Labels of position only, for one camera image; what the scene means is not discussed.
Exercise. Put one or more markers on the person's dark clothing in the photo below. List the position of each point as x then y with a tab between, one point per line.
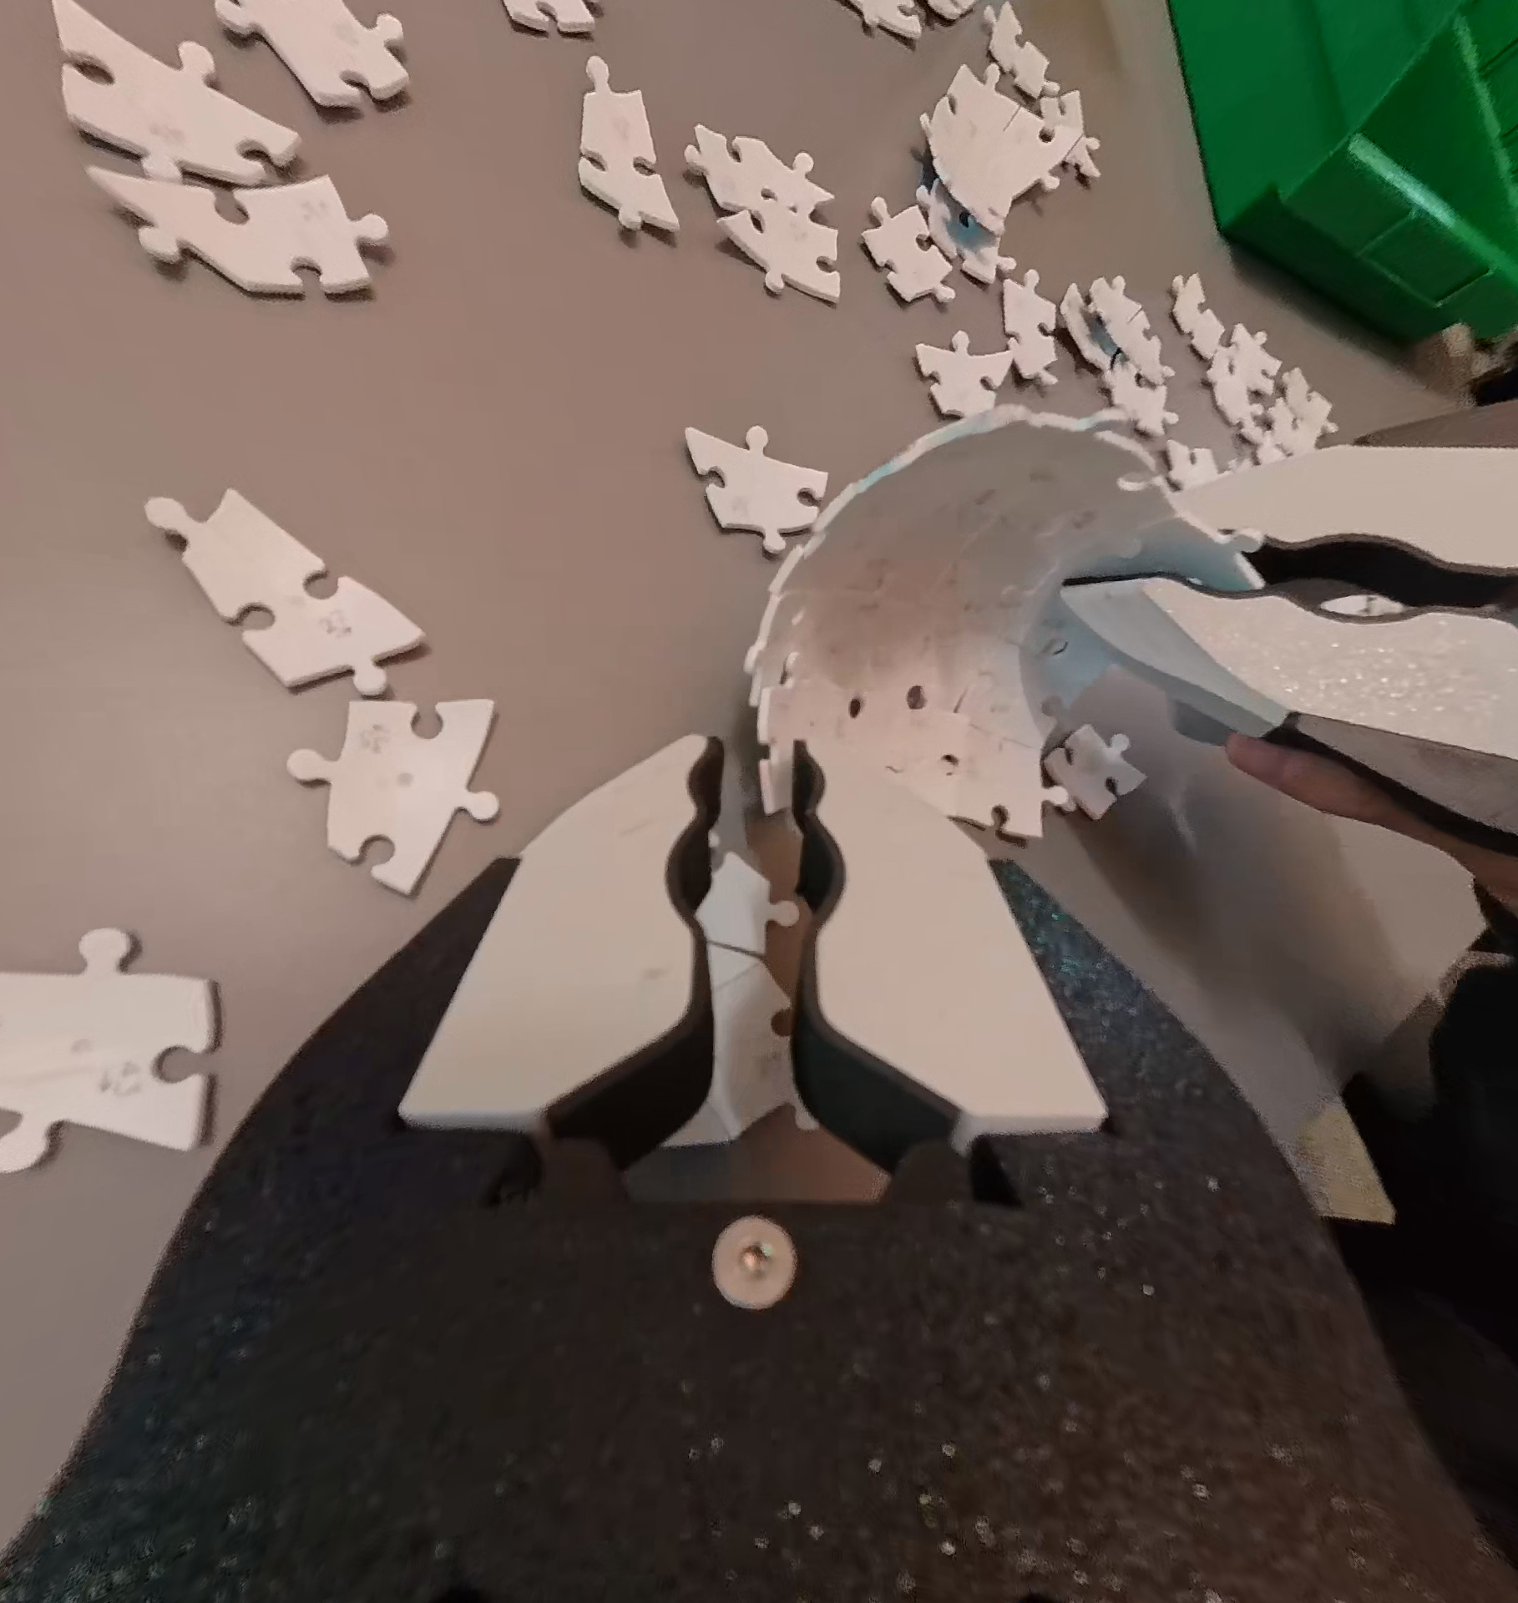
1497	1064

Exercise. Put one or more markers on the scattered white puzzle pieces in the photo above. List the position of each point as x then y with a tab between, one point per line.
284	601

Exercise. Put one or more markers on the partly built puzzle ball shell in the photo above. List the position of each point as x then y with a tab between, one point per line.
934	601

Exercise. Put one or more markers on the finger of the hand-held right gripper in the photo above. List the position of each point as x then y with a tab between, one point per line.
1436	500
1361	676

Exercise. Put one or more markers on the green plastic bin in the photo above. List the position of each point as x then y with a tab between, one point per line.
1398	162

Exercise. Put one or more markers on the person's right hand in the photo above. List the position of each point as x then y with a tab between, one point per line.
1398	832

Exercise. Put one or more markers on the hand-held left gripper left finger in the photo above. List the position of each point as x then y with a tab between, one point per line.
558	977

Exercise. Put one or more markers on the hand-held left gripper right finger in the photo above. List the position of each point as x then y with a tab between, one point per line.
946	977

